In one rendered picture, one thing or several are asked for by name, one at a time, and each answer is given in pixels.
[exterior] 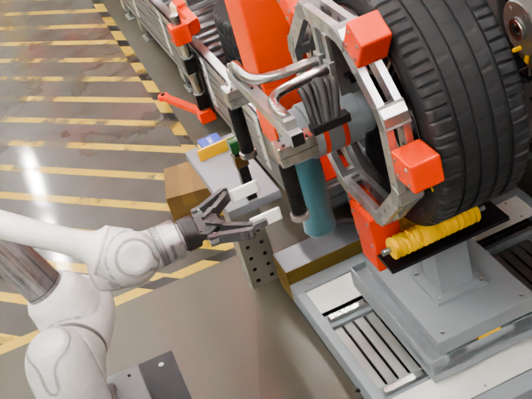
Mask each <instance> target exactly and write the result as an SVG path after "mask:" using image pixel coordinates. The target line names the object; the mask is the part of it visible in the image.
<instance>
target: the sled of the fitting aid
mask: <svg viewBox="0 0 532 399"><path fill-rule="evenodd" d="M371 265H373V264H372V263H371V262H370V260H369V259H366V260H364V261H361V262H359V263H358V264H355V265H353V266H351V267H349V269H350V272H351V277H352V281H353V284H354V287H355V288H356V289H357V291H358V292H359V293H360V294H361V295H362V296H363V297H364V298H365V300H366V301H367V302H368V303H369V304H370V306H371V307H372V308H373V309H374V311H375V312H376V313H377V314H378V316H379V317H380V318H381V319H382V320H383V321H384V322H385V323H386V325H387V326H388V327H389V329H390V330H391V331H392V332H393V334H394V335H395V336H396V337H397V338H398V339H399V341H400V342H401V343H402V344H403V345H404V346H405V348H406V349H407V350H408V351H409V353H410V354H411V355H412V356H413V357H414V359H415V360H416V361H417V362H418V364H420V365H421V366H422V368H423V369H424V370H425V371H426V373H427V374H428V375H429V376H430V378H431V379H432V380H433V381H434V382H435V383H437V382H439V381H441V380H443V379H445V378H448V377H450V376H451V375H453V374H456V373H458V372H459V371H462V370H464V369H466V368H467V367H470V366H472V365H473V364H475V363H478V362H480V361H481V360H483V359H486V358H488V357H489V356H491V355H494V354H496V353H498V352H501V351H503V350H504V349H506V348H509V347H510V346H512V345H514V344H517V343H518V342H520V341H522V340H525V339H526V338H528V337H530V336H532V311H531V312H529V313H527V314H524V315H522V316H521V317H518V318H516V319H515V320H513V321H510V322H508V323H507V324H505V325H502V326H500V327H499V328H497V329H494V330H492V331H490V332H487V333H485V334H484V335H482V336H479V337H478V338H476V339H474V340H471V341H470V342H468V343H466V344H463V345H461V346H459V347H457V348H455V349H453V350H451V351H449V352H447V353H445V354H443V355H440V354H439V353H438V351H437V350H436V349H435V348H434V347H433V346H432V344H431V343H430V342H429V341H428V340H427V338H426V337H425V336H424V335H423V334H422V333H421V331H420V330H419V329H418V328H417V327H416V326H415V325H414V324H413V323H412V322H411V321H410V320H409V318H408V317H407V316H406V315H405V314H404V312H403V311H402V310H401V309H400V308H399V307H398V305H397V304H396V303H395V302H394V301H393V299H392V298H391V297H390V296H389V295H388V294H387V293H386V292H385V291H384V290H383V289H382V288H381V286H380V285H379V284H378V283H377V282H376V281H375V279H374V278H373V276H372V273H371Z"/></svg>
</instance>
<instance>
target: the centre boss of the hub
mask: <svg viewBox="0 0 532 399"><path fill-rule="evenodd" d="M509 30H510V32H511V35H512V36H513V37H514V39H515V40H517V41H523V40H525V39H526V27H525V25H524V24H523V21H522V20H521V19H520V18H519V17H513V18H512V19H510V21H509Z"/></svg>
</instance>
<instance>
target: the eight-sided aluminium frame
mask: <svg viewBox="0 0 532 399"><path fill-rule="evenodd" d="M294 7H295V11H294V16H293V20H292V23H291V28H290V31H289V34H288V35H287V42H288V50H289V52H290V53H291V58H292V61H293V63H296V62H298V61H301V60H303V56H302V55H303V54H307V58H309V57H311V56H313V55H314V54H313V51H314V50H316V47H315V43H314V38H313V34H312V30H311V27H310V26H311V25H314V26H316V27H317V29H318V30H320V31H321V32H323V33H324V34H326V35H327V37H328V38H330V39H331V40H333V41H334V42H335V43H336V45H337V46H338V48H339V49H340V50H341V52H342V53H343V55H344V57H345V59H346V61H347V63H348V65H349V67H350V69H351V72H352V73H353V75H354V77H355V79H356V81H357V82H358V84H359V87H360V89H361V90H362V92H363V95H364V97H365V98H366V100H367V103H368V104H369V105H370V108H371V110H372V112H373V114H374V118H375V120H376V123H377V125H378V129H379V134H380V137H381V141H382V148H383V152H384V156H385V160H386V167H387V170H388V174H389V182H390V185H391V193H390V194H388V193H387V192H386V191H385V190H384V189H383V188H382V187H381V186H380V185H379V184H378V183H377V182H376V181H375V180H374V179H373V178H372V177H371V176H369V175H368V174H367V173H366V171H365V170H364V168H363V167H362V166H361V164H360V163H359V160H358V158H357V157H356V155H355V152H354V150H353V149H352V146H351V144H350V145H348V146H346V147H343V148H341V150H342V152H343V154H344V156H345V158H346V160H347V162H348V164H349V166H347V167H344V164H343V162H342V161H341V159H340V157H339V155H338V153H337V152H336V151H333V152H332V153H330V154H327V156H328V158H329V160H330V162H331V164H332V167H333V168H334V170H335V172H336V175H337V179H338V181H339V182H340V183H341V185H342V187H343V188H344V190H345V192H346V193H350V194H351V196H352V197H353V198H354V199H355V200H356V201H357V202H358V203H359V204H360V205H361V206H362V208H363V209H364V210H365V211H366V212H367V213H368V214H369V215H370V216H371V217H372V218H373V219H374V220H375V222H376V223H377V224H379V225H380V226H381V227H383V226H386V225H388V224H390V223H392V222H395V221H397V220H398V219H401V218H403V217H404V216H406V214H407V213H408V212H409V210H410V209H411V208H412V207H413V206H414V205H415V204H416V203H417V202H418V201H419V200H420V199H422V198H423V195H424V191H422V192H419V193H416V194H415V193H413V192H412V191H411V190H410V189H409V188H408V187H407V186H405V185H404V184H403V183H402V182H401V181H400V180H399V179H398V178H397V177H396V175H395V171H394V167H393V160H392V156H391V151H392V150H395V149H397V143H396V139H395V135H394V131H393V129H395V128H396V129H397V133H398V138H399V142H400V146H404V145H406V144H408V143H411V142H413V141H414V138H413V134H412V127H411V122H412V119H411V117H410V115H409V111H408V109H407V106H406V103H405V99H404V98H403V97H401V95H400V94H399V92H398V90H397V87H396V86H395V84H394V82H393V80H392V78H391V77H390V74H389V72H388V70H387V69H386V66H385V64H384V63H383V61H382V60H381V59H380V60H378V61H376V62H373V63H370V64H369V66H370V68H371V70H372V72H373V74H374V76H375V78H376V80H377V82H378V84H379V85H380V87H381V89H382V92H383V93H384V95H385V97H386V100H387V102H385V103H383V101H382V99H381V97H380V95H379V93H378V91H377V90H376V88H375V86H374V83H373V82H372V80H371V77H370V75H369V74H368V72H367V70H366V68H365V67H364V66H363V67H360V68H357V67H356V65H355V64H354V62H353V60H352V58H351V56H350V55H349V54H348V52H347V50H346V48H345V47H344V35H345V29H346V24H347V22H348V21H350V20H352V19H354V18H357V16H354V15H352V14H351V13H349V12H348V11H347V10H345V9H344V8H342V7H341V6H339V5H337V4H336V3H335V2H333V1H332V0H299V1H297V4H296V6H294ZM333 19H334V20H333ZM336 21H337V22H338V23H337V22H336ZM361 184H362V185H363V186H364V187H365V189H366V190H367V191H368V192H369V193H370V194H371V195H372V196H373V197H374V198H375V199H376V200H377V201H378V202H379V203H380V204H381V206H379V205H378V204H377V203H376V202H375V201H374V200H373V199H372V198H371V197H370V196H369V195H368V194H367V193H366V192H365V191H364V190H363V189H362V188H361V187H360V185H361Z"/></svg>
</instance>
